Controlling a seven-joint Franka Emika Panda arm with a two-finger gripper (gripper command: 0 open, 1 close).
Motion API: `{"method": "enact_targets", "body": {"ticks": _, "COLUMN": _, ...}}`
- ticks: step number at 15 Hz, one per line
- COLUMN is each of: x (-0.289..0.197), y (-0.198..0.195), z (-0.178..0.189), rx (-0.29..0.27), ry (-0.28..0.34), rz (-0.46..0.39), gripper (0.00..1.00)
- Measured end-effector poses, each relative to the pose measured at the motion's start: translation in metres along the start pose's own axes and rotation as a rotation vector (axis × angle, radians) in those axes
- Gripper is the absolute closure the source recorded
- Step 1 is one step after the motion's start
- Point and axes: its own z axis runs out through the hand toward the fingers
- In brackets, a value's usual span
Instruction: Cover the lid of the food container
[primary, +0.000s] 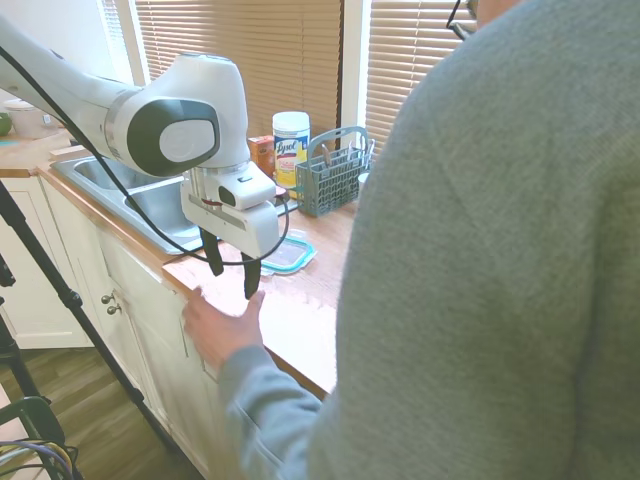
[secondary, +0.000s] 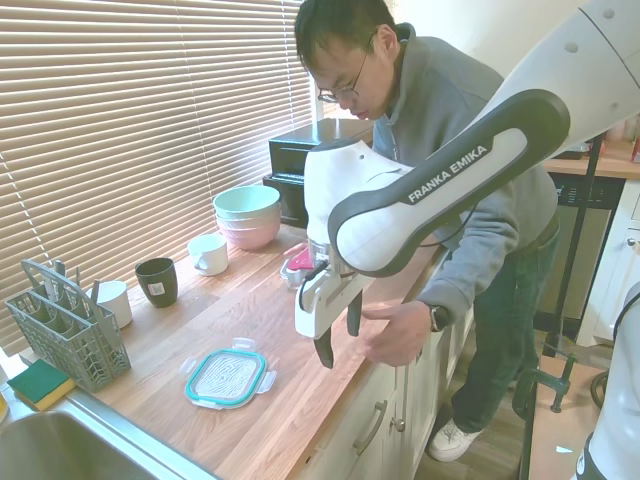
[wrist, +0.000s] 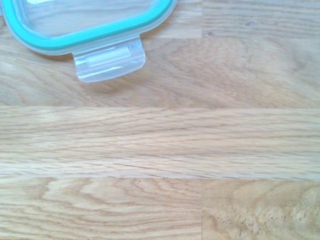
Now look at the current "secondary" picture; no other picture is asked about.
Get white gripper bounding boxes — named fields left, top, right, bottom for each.
left=294, top=272, right=371, bottom=370

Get clear lid with teal rim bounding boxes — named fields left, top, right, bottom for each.
left=179, top=337, right=278, bottom=411

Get grey-sleeved left forearm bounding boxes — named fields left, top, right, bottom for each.
left=417, top=214, right=521, bottom=326

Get clear glass food container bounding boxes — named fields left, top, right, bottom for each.
left=279, top=259, right=314, bottom=292

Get person's left hand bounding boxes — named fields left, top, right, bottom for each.
left=362, top=301, right=435, bottom=367

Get black wristwatch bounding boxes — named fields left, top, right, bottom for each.
left=428, top=304, right=451, bottom=334

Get white kitchen cabinet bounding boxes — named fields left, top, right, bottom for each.
left=299, top=239, right=476, bottom=480

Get pink bowl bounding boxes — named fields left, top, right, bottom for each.
left=216, top=219, right=282, bottom=251

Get cream bowl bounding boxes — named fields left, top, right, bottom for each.
left=214, top=207, right=282, bottom=234

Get white sneaker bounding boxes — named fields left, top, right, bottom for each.
left=428, top=418, right=484, bottom=464

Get mint green bowl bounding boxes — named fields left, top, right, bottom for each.
left=212, top=184, right=282, bottom=221

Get black toaster oven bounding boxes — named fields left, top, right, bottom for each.
left=262, top=130, right=321, bottom=229

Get black cup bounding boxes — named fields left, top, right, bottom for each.
left=134, top=257, right=179, bottom=309

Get dark green metal clamp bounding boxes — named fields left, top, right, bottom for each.
left=512, top=349, right=580, bottom=421

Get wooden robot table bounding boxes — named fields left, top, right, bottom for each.
left=527, top=357, right=609, bottom=480

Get stainless steel dishwasher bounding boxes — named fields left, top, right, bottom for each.
left=549, top=172, right=626, bottom=321

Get person in grey sweater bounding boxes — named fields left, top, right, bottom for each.
left=293, top=0, right=561, bottom=464

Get grey plastic cutlery basket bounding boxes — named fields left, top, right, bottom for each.
left=4, top=258, right=133, bottom=393

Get beige window blinds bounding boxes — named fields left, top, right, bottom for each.
left=0, top=0, right=314, bottom=356

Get white side cabinet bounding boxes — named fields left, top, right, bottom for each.
left=577, top=179, right=640, bottom=351

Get stainless steel sink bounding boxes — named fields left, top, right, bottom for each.
left=0, top=394, right=221, bottom=480

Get green and yellow sponge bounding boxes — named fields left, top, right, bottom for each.
left=6, top=358, right=77, bottom=412

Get metal cabinet bar handle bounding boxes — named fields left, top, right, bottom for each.
left=352, top=399, right=389, bottom=456

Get white mug with handle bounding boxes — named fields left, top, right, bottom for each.
left=187, top=232, right=230, bottom=277

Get white handleless cup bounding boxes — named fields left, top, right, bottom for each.
left=94, top=280, right=134, bottom=330

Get round wire glasses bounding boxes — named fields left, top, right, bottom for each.
left=316, top=32, right=376, bottom=105

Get black camera stand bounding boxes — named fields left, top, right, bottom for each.
left=542, top=134, right=609, bottom=359

